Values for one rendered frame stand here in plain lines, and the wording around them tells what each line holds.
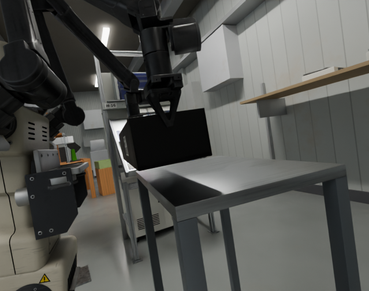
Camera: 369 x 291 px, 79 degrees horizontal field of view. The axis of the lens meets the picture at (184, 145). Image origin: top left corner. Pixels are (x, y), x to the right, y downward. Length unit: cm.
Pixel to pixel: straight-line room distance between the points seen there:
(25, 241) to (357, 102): 272
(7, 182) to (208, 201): 51
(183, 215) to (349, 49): 261
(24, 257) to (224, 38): 362
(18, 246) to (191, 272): 43
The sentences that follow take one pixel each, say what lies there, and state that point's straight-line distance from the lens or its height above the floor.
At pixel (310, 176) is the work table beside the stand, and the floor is 79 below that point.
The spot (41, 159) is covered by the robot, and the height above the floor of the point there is 92.
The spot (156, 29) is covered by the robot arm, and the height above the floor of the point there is 115.
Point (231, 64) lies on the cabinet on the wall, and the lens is 378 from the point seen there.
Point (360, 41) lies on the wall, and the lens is 282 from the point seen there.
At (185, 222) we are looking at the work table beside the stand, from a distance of 45.
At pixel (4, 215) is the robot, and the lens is 75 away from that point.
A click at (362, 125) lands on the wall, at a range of 278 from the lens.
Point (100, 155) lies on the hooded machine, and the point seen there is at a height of 75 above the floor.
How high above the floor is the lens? 93
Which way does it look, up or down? 2 degrees down
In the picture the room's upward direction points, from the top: 9 degrees counter-clockwise
